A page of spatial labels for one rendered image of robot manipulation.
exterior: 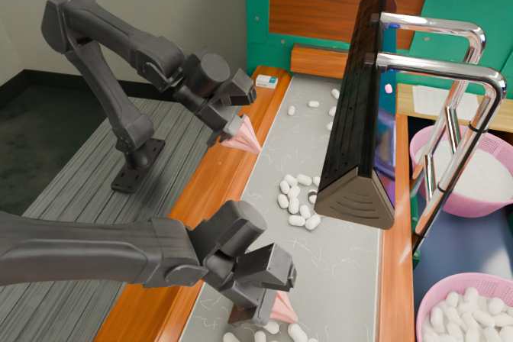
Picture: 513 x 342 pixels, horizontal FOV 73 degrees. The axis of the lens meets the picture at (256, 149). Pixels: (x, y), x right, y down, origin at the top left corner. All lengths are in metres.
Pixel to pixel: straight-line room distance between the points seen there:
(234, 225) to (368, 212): 0.19
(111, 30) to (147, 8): 1.46
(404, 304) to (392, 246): 0.11
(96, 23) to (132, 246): 0.46
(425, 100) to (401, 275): 0.57
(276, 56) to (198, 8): 0.97
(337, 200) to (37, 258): 0.30
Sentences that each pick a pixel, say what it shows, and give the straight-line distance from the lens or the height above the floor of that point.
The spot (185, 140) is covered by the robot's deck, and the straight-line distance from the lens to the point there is 1.05.
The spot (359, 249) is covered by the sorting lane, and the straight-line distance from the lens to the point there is 0.74.
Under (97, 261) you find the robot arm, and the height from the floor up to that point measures 1.00.
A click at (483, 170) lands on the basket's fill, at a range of 1.02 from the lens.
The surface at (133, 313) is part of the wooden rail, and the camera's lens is 0.66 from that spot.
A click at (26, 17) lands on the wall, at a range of 2.71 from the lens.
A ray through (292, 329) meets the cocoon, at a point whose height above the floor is 0.76.
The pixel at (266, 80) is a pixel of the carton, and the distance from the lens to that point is 1.08.
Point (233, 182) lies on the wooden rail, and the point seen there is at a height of 0.76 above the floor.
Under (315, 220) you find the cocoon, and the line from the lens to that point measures 0.73.
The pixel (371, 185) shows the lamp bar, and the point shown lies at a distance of 0.34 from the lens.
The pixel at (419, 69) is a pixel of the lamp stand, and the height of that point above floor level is 1.11.
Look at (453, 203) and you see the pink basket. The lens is 0.91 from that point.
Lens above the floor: 1.34
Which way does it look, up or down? 42 degrees down
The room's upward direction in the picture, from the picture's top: straight up
